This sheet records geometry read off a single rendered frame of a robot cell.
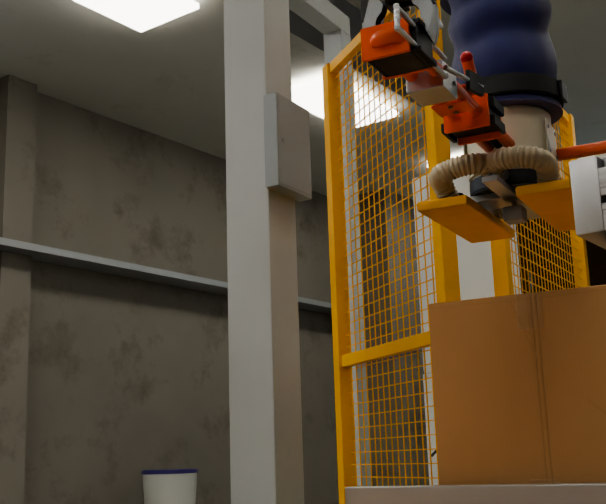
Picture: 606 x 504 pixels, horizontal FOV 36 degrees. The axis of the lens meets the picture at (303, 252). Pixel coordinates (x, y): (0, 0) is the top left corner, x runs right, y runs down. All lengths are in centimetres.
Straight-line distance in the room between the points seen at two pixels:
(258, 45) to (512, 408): 166
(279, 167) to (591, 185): 180
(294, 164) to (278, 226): 20
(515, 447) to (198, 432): 798
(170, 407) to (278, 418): 661
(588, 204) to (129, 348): 804
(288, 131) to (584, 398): 151
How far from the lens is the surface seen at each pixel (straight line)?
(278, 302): 278
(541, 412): 172
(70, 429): 846
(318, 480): 1121
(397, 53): 133
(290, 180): 285
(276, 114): 286
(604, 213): 109
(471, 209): 178
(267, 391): 273
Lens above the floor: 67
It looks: 13 degrees up
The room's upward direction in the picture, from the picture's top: 2 degrees counter-clockwise
